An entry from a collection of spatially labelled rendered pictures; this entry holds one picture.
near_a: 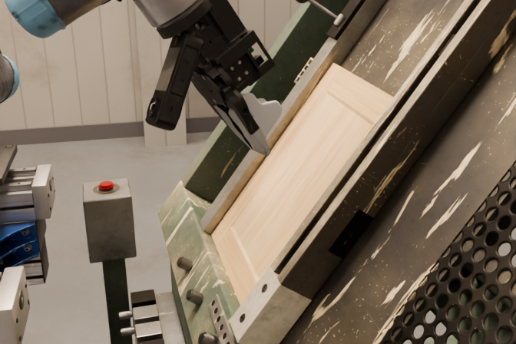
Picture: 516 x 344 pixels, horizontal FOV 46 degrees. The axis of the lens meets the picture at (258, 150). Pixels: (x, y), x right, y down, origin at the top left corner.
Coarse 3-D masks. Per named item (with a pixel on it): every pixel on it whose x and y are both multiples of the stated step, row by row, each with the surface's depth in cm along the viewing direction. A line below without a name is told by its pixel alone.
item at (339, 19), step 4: (296, 0) 135; (300, 0) 135; (304, 0) 135; (308, 0) 135; (312, 0) 135; (312, 4) 135; (316, 4) 135; (320, 8) 135; (324, 8) 135; (324, 12) 135; (328, 12) 134; (332, 16) 134; (336, 16) 134; (340, 16) 134; (344, 16) 134; (336, 20) 134; (340, 20) 134; (336, 24) 134; (340, 24) 134
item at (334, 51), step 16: (368, 0) 132; (384, 0) 133; (368, 16) 133; (352, 32) 134; (336, 48) 134; (320, 64) 134; (304, 80) 137; (288, 96) 140; (304, 96) 136; (288, 112) 136; (272, 128) 138; (272, 144) 138; (256, 160) 138; (240, 176) 139; (224, 192) 142; (240, 192) 140; (224, 208) 141; (208, 224) 141
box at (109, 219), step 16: (128, 192) 155; (96, 208) 151; (112, 208) 152; (128, 208) 154; (96, 224) 153; (112, 224) 154; (128, 224) 155; (96, 240) 154; (112, 240) 156; (128, 240) 157; (96, 256) 156; (112, 256) 157; (128, 256) 158
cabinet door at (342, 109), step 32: (320, 96) 132; (352, 96) 121; (384, 96) 111; (288, 128) 137; (320, 128) 125; (352, 128) 115; (288, 160) 130; (320, 160) 119; (256, 192) 134; (288, 192) 123; (320, 192) 114; (224, 224) 139; (256, 224) 127; (288, 224) 117; (224, 256) 131; (256, 256) 121
